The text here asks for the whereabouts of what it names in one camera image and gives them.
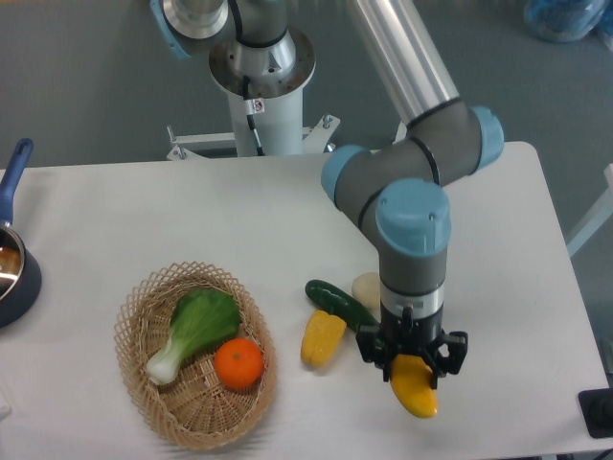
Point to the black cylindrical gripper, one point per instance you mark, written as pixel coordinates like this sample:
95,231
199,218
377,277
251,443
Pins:
444,353

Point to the yellow mango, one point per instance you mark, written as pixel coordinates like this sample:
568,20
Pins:
411,384

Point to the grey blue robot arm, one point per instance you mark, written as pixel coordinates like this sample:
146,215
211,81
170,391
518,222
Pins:
395,196

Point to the pale potato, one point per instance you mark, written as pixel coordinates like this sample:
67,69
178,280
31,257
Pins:
366,290

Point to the green cucumber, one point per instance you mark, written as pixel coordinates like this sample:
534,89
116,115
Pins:
333,300

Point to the yellow bell pepper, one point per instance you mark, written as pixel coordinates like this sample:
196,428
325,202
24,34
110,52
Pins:
322,336

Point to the orange tangerine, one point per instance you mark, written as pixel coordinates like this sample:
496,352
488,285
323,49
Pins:
238,363

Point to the black device at edge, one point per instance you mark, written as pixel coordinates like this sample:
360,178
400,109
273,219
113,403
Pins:
596,409

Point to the green bok choy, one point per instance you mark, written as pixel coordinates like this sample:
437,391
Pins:
202,318

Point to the woven wicker basket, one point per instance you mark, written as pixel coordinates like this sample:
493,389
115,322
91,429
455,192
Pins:
195,411

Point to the blue plastic bag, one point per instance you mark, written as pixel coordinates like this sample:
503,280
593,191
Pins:
564,21

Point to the blue saucepan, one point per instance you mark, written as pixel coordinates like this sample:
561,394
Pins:
21,278

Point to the white frame at right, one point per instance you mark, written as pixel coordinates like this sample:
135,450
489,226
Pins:
596,216

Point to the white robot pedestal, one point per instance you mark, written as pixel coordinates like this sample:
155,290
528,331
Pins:
264,88

